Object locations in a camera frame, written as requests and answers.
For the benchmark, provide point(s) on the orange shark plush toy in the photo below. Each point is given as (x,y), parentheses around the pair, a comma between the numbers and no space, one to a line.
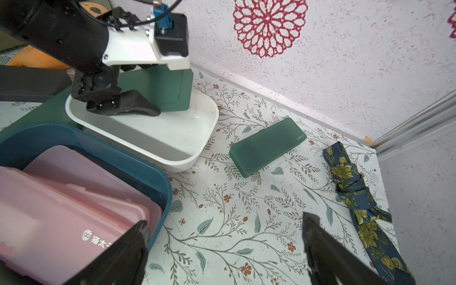
(34,58)

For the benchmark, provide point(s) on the teal storage box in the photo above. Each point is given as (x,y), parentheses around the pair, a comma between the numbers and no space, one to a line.
(18,150)

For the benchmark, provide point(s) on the pink pencil case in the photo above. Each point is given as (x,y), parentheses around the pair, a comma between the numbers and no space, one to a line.
(125,214)
(47,234)
(62,164)

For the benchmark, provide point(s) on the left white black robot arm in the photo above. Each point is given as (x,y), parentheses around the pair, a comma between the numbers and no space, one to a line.
(69,33)

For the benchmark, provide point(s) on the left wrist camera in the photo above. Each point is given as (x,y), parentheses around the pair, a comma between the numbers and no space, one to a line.
(161,39)

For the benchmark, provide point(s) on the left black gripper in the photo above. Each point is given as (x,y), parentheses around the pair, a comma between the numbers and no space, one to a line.
(101,93)

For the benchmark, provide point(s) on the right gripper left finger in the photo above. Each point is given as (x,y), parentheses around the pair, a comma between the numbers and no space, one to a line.
(123,263)

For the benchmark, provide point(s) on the white storage box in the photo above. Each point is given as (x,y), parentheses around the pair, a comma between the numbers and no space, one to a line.
(172,140)

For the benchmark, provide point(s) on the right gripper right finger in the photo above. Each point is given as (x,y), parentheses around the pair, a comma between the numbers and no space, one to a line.
(329,262)

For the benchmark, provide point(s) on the black pencil case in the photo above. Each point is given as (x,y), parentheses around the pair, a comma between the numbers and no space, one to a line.
(25,84)

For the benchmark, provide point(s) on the green pencil case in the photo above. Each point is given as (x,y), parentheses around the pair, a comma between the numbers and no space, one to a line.
(259,150)
(168,91)
(50,112)

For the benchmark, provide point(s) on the folded dark floral umbrella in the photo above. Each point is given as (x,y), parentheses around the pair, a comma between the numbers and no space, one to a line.
(355,194)

